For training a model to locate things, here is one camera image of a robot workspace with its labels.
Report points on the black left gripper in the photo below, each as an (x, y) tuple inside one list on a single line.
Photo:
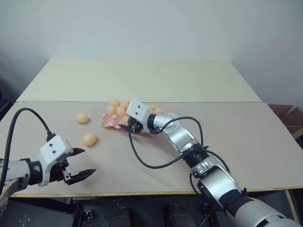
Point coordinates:
[(58, 171)]

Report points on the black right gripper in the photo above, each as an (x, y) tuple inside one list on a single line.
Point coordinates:
[(135, 126)]

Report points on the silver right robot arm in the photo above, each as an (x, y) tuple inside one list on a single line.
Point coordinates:
[(180, 137)]

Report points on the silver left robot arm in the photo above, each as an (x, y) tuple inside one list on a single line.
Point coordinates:
[(16, 170)]

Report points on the orange egg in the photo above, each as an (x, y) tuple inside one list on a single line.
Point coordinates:
[(124, 104), (82, 117), (151, 107), (158, 110), (123, 119), (90, 139), (110, 110), (120, 111), (114, 103)]

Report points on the pink egg carton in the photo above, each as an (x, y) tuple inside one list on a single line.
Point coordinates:
[(110, 121)]

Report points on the brown cardboard box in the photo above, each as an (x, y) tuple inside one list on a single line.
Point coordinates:
[(287, 118)]

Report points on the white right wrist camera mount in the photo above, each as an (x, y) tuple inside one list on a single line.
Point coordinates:
[(138, 111)]

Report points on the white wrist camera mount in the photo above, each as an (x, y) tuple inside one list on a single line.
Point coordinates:
[(138, 111), (55, 147)]

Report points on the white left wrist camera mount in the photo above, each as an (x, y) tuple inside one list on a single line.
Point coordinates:
[(55, 147)]

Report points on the black table frame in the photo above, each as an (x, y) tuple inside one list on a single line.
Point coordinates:
[(99, 200)]

